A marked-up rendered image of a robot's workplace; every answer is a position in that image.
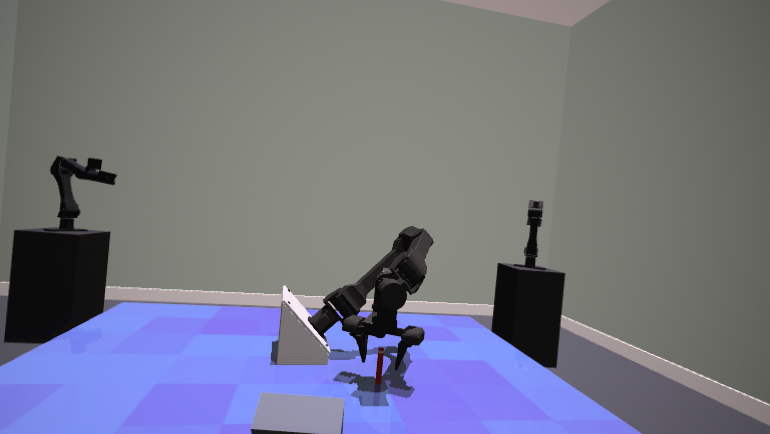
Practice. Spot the red peg with white band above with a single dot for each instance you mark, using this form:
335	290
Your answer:
379	365

